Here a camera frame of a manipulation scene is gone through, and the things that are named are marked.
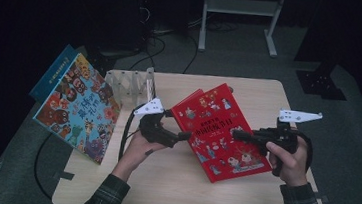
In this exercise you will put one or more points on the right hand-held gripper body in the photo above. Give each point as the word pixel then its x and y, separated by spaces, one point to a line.
pixel 282 138

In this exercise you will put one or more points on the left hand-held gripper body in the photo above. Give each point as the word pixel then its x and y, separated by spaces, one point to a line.
pixel 154 131

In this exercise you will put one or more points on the red picture book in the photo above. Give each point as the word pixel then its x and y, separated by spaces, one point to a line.
pixel 218 145

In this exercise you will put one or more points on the colourful animals picture book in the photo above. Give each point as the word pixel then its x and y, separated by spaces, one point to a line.
pixel 77 112

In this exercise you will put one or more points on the blue monster picture book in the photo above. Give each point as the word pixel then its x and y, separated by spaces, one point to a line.
pixel 52 73

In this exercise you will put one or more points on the person's right hand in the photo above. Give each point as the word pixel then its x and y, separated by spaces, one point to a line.
pixel 293 166

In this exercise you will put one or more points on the person's left hand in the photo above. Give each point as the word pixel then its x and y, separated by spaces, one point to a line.
pixel 133 154

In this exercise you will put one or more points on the black stand with square base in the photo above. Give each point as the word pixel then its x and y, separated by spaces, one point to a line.
pixel 319 83

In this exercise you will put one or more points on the grey tape strip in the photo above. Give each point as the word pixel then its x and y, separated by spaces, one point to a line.
pixel 63 175
pixel 322 197

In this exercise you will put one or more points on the white metal stand frame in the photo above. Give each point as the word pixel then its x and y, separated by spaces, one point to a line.
pixel 241 6

